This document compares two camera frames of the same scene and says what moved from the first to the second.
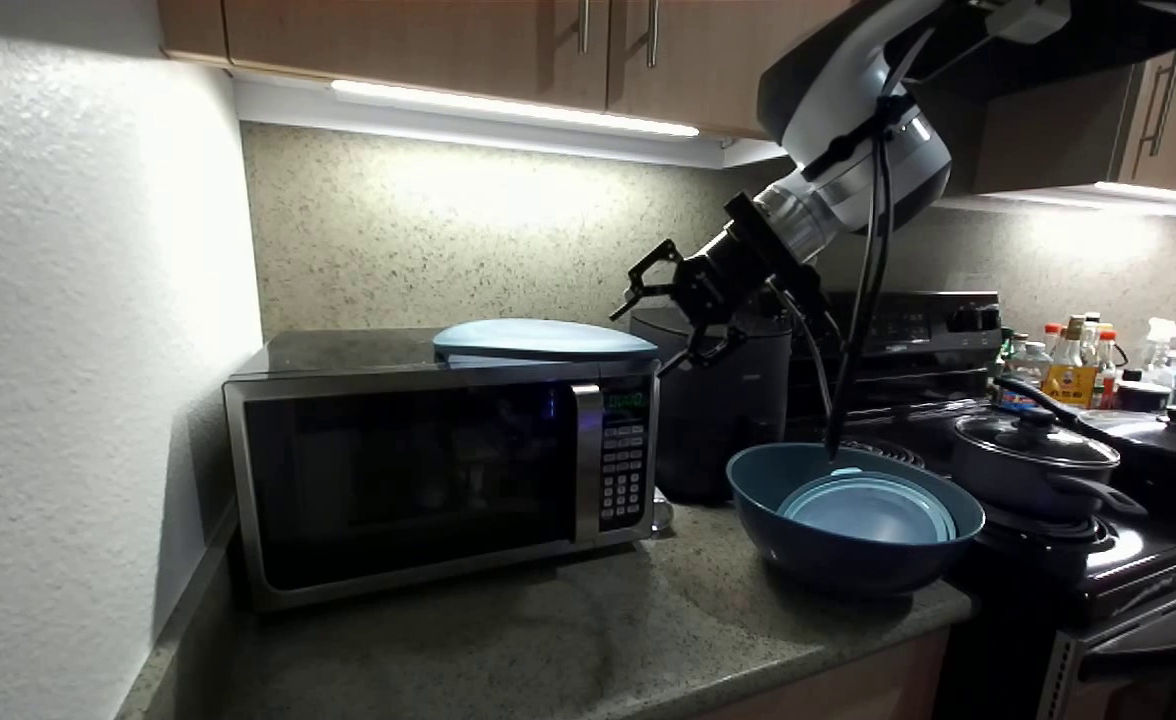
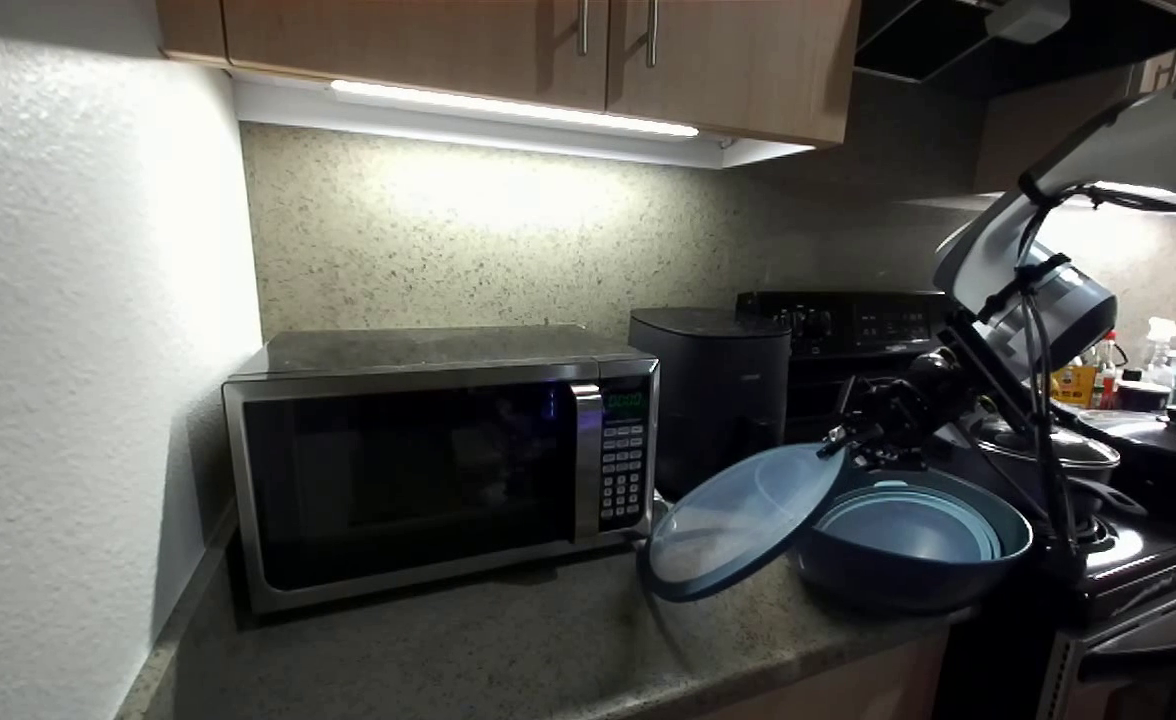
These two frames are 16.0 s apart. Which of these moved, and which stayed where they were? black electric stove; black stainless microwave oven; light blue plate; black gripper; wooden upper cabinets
Moved: black gripper; light blue plate
Stayed: black electric stove; wooden upper cabinets; black stainless microwave oven
